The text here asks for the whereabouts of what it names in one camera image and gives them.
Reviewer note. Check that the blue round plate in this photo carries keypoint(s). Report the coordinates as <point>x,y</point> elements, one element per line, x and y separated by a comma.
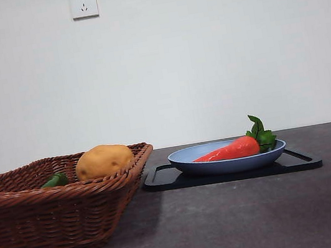
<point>222,166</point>

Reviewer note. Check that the orange carrot with green leaves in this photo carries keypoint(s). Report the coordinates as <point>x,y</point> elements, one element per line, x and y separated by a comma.
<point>233,151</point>

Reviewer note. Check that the black rectangular tray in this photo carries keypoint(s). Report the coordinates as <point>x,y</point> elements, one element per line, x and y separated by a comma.
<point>162,182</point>

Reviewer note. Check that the yellow-brown potato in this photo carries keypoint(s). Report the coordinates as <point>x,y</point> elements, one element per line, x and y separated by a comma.
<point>105,160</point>

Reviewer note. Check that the green pepper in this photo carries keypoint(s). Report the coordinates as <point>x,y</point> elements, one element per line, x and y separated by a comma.
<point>55,180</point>

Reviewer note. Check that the brown wicker basket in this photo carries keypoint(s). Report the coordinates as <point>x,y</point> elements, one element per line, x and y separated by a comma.
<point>58,219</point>

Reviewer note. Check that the white wall power socket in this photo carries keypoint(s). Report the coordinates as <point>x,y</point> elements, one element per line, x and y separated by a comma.
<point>84,4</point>

